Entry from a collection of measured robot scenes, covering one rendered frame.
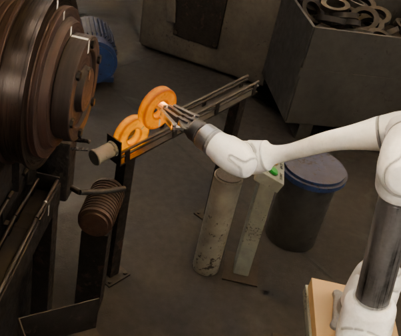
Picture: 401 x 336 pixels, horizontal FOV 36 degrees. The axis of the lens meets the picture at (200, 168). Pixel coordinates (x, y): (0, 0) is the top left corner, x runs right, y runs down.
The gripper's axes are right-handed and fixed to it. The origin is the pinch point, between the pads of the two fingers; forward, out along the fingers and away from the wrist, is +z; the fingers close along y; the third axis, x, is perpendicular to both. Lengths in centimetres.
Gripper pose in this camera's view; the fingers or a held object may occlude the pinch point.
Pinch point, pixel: (158, 103)
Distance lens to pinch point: 208.4
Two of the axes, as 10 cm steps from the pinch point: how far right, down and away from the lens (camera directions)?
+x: 2.2, -7.8, -5.9
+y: 6.6, -3.3, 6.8
